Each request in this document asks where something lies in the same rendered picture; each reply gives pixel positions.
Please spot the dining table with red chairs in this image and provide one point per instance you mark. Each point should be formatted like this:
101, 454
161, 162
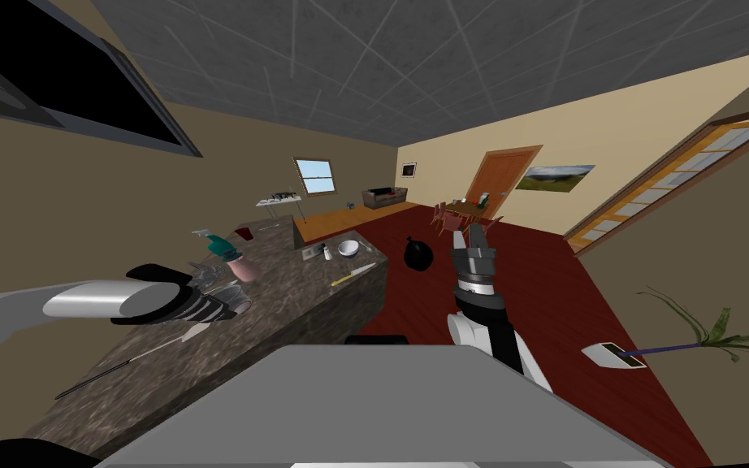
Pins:
465, 214

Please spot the small red box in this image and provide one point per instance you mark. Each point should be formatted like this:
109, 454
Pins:
242, 233

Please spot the brown sofa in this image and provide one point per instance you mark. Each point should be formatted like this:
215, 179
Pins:
384, 197

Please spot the black garbage bag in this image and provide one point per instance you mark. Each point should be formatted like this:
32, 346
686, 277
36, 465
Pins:
418, 255

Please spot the green plant in white pot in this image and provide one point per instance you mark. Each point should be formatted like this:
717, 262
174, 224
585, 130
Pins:
712, 335

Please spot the grey flat tray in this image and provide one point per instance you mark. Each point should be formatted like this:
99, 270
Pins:
311, 253

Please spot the pink teal spray bottle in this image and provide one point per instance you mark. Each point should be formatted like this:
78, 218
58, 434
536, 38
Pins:
238, 263

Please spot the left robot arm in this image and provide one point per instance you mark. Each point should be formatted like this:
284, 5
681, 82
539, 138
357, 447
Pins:
88, 299

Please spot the white side table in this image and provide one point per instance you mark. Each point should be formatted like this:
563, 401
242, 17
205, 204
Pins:
278, 200

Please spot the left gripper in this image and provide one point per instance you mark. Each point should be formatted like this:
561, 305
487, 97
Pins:
235, 299

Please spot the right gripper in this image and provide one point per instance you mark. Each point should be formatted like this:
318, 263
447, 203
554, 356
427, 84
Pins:
473, 263

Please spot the brown wooden door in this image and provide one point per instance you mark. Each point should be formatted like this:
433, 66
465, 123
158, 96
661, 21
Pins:
501, 174

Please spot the green landscape painting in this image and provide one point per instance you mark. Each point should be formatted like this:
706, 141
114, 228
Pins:
553, 178

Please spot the black wall screen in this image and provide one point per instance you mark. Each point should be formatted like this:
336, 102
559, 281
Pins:
56, 71

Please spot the small blue window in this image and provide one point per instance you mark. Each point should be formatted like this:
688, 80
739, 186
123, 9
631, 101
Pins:
316, 176

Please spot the white bowl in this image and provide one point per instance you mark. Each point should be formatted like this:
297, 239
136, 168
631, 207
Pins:
348, 249

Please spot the dark framed picture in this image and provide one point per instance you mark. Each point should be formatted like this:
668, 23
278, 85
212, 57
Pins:
408, 169

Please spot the large wood framed window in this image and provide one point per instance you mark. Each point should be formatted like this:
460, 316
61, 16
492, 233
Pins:
667, 182

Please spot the white salt shaker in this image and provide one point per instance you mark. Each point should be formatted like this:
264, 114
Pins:
328, 253

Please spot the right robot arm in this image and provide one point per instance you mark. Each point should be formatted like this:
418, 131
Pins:
498, 328

